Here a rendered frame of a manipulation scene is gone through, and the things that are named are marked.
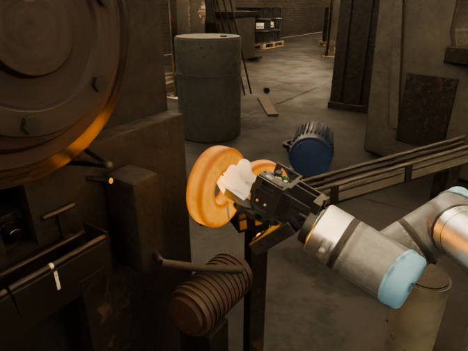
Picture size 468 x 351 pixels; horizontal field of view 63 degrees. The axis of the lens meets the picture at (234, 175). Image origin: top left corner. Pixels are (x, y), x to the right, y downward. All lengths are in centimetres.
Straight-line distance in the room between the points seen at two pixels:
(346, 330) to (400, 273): 105
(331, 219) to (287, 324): 104
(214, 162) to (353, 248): 27
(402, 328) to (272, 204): 63
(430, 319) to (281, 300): 75
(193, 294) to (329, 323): 83
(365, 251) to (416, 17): 255
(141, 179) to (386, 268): 51
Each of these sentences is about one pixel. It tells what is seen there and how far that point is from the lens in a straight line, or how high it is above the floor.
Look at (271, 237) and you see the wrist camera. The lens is 68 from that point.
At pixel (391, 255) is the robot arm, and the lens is 61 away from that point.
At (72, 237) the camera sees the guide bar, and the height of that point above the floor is 70.
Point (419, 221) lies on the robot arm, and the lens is 73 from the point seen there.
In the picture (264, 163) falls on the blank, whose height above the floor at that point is 78.
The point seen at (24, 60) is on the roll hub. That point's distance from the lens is 56.
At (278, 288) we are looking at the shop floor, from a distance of 177.
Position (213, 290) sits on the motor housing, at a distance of 96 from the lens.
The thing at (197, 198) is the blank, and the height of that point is 84.
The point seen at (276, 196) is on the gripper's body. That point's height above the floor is 86.
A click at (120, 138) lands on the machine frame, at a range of 92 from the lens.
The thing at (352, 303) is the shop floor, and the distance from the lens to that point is 176.
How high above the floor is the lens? 114
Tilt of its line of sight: 24 degrees down
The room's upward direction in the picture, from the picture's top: straight up
